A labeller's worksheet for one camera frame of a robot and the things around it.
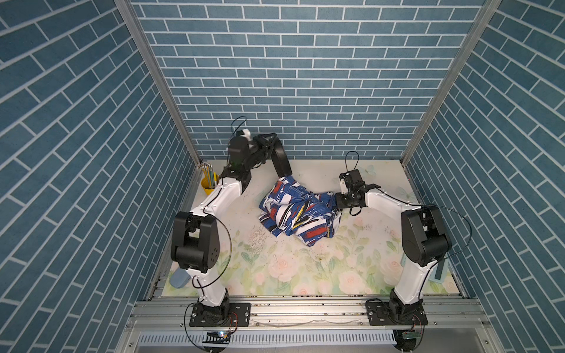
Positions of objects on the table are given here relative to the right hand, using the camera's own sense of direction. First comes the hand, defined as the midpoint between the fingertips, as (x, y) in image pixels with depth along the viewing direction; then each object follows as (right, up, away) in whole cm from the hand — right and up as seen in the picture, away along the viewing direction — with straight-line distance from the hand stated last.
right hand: (340, 201), depth 99 cm
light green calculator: (+33, -25, -18) cm, 45 cm away
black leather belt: (-27, +19, -14) cm, 36 cm away
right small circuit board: (+17, -41, -27) cm, 52 cm away
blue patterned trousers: (-24, -1, -10) cm, 26 cm away
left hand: (-24, +25, -17) cm, 39 cm away
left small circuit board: (-48, -43, -26) cm, 70 cm away
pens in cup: (-59, +15, -2) cm, 61 cm away
